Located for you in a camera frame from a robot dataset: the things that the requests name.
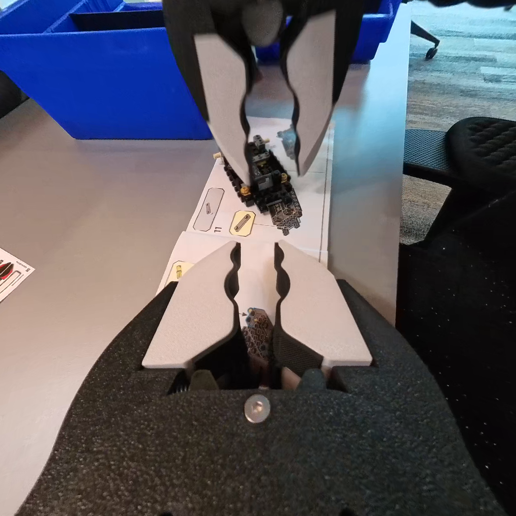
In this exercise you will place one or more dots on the black lego model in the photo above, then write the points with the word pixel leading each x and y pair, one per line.
pixel 270 189

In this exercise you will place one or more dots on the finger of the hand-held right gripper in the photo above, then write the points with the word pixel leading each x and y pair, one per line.
pixel 316 80
pixel 223 88

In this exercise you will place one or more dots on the lego instruction booklet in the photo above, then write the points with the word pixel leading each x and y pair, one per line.
pixel 258 262

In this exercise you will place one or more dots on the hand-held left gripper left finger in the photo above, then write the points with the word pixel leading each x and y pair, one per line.
pixel 193 314

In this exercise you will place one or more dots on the blue plastic bin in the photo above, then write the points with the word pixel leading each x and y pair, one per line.
pixel 100 88

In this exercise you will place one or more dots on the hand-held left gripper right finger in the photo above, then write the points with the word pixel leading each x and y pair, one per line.
pixel 322 314

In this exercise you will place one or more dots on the sticker sheet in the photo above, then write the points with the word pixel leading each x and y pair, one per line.
pixel 14 274

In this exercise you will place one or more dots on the black chair wheel base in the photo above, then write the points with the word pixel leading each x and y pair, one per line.
pixel 429 44

